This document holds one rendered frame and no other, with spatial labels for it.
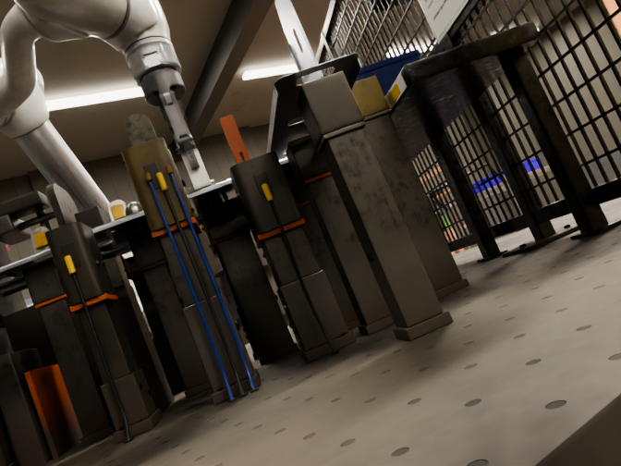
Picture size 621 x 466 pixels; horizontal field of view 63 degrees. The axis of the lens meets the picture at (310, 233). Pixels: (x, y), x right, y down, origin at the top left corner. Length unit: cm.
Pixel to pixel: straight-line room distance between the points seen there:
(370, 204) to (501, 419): 32
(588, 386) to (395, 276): 30
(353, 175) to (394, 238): 8
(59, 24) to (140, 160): 32
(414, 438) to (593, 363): 9
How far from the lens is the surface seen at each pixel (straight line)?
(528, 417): 24
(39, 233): 112
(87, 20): 94
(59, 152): 155
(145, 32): 101
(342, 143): 54
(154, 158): 70
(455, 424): 26
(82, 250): 74
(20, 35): 104
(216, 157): 828
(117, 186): 782
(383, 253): 52
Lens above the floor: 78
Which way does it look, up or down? 6 degrees up
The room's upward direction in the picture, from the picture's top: 23 degrees counter-clockwise
